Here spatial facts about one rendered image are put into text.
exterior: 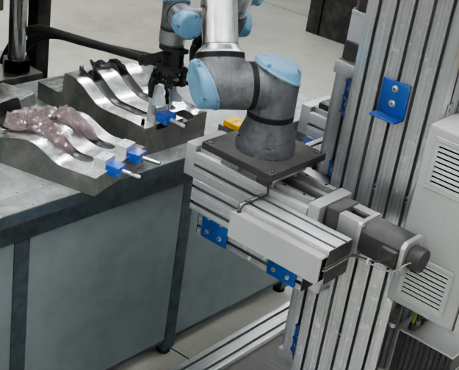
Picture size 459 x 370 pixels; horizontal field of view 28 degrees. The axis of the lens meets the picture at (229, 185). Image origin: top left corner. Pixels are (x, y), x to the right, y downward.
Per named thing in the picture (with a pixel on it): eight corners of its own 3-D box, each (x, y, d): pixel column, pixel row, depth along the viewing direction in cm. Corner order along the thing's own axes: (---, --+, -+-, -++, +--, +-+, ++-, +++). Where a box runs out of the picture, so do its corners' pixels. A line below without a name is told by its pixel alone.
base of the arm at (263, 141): (306, 151, 230) (313, 114, 225) (269, 166, 219) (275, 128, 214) (260, 129, 238) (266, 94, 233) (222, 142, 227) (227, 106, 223)
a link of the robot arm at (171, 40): (154, 26, 257) (175, 23, 263) (153, 42, 259) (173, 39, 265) (172, 34, 253) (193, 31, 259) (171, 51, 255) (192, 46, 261)
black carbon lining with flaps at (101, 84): (178, 114, 283) (182, 85, 279) (140, 125, 272) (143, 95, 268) (104, 77, 303) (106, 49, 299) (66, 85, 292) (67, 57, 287)
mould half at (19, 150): (143, 164, 265) (147, 128, 260) (94, 197, 243) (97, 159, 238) (1, 115, 281) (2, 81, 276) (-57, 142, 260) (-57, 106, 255)
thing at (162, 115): (189, 133, 267) (192, 116, 265) (177, 136, 264) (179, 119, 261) (158, 117, 274) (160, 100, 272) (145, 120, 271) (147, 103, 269)
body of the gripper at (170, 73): (170, 92, 259) (175, 51, 254) (149, 82, 264) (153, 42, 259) (189, 87, 265) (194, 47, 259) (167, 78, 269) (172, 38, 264)
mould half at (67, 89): (203, 137, 287) (208, 97, 281) (142, 156, 269) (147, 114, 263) (98, 84, 315) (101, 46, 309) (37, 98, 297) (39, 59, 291)
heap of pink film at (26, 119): (103, 137, 263) (106, 112, 260) (68, 158, 249) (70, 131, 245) (29, 112, 272) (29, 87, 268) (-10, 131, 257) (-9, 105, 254)
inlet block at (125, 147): (163, 169, 257) (165, 151, 255) (154, 175, 253) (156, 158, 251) (123, 155, 262) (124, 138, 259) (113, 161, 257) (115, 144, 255)
